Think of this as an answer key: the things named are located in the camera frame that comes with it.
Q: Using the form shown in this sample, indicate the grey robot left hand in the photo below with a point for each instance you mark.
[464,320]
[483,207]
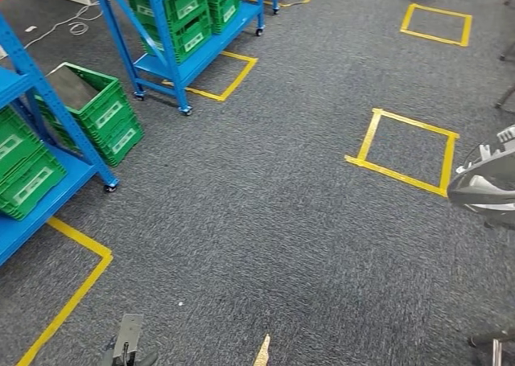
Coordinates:
[146,360]

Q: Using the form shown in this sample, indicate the silver wheel hubcap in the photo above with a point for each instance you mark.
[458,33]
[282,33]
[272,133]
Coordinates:
[482,193]

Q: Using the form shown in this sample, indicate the tan speckled strip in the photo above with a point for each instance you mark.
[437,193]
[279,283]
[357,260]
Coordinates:
[262,355]

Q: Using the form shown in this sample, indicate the dark metal table frame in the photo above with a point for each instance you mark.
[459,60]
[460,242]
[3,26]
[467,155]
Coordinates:
[506,94]

